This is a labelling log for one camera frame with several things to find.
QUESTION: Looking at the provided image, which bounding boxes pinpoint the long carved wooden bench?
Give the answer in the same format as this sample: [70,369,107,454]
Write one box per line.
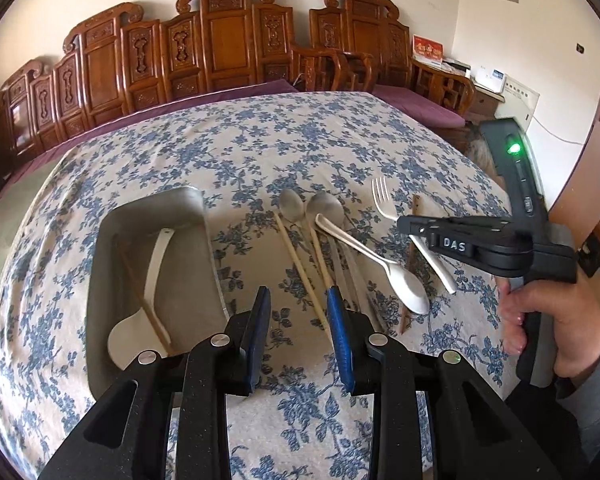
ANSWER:
[0,0,301,161]

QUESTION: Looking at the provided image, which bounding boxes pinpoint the white rice paddle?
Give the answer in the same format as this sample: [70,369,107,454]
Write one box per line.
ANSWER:
[106,228,175,371]

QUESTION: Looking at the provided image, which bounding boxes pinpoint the metal fork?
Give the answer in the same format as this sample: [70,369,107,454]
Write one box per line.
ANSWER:
[371,176,458,296]

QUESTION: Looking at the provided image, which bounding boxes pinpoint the person's right hand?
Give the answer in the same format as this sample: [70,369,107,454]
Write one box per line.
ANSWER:
[497,274,600,377]

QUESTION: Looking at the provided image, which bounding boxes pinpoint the light wooden chopstick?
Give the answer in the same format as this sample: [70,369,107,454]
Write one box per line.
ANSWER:
[272,211,332,333]
[304,220,337,293]

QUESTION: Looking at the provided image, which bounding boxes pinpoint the red gift box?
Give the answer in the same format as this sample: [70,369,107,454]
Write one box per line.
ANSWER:
[412,35,445,65]

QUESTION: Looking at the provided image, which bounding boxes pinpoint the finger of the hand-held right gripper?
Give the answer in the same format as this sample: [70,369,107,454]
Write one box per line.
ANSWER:
[396,214,513,235]
[426,231,535,279]

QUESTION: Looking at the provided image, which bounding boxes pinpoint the white device box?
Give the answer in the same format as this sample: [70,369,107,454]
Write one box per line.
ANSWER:
[472,66,507,93]

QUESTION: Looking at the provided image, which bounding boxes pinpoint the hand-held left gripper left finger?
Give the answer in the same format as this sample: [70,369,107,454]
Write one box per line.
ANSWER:
[40,286,272,480]

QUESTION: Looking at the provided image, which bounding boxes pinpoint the dark brown chopstick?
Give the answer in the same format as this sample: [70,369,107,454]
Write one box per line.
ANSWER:
[399,194,422,336]
[116,246,175,355]

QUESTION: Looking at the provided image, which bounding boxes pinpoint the grey metal tray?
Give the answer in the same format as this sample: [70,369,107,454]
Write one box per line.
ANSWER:
[83,186,231,403]

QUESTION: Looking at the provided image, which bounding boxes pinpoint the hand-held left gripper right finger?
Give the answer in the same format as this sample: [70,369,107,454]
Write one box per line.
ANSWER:
[326,285,563,480]

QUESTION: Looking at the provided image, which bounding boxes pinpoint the blue floral tablecloth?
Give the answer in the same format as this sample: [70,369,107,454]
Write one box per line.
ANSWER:
[0,91,521,480]

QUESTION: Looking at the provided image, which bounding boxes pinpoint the carved wooden armchair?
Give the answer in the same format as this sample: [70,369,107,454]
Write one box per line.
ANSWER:
[292,0,476,111]

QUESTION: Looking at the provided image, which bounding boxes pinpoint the large grey metal spoon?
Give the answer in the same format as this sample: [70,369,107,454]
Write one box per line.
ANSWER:
[279,189,331,293]
[306,191,361,313]

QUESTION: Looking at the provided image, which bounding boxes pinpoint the white cabinet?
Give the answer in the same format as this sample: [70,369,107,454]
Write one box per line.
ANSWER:
[500,75,541,131]

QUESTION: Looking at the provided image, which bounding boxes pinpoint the person's right forearm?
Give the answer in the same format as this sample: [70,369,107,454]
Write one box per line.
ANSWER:
[552,312,600,480]

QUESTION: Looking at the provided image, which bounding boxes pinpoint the shiny metal spoon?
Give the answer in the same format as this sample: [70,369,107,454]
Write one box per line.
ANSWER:
[314,213,431,316]

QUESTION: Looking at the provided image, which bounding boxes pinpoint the purple armchair cushion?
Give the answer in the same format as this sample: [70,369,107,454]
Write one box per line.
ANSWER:
[372,84,466,128]

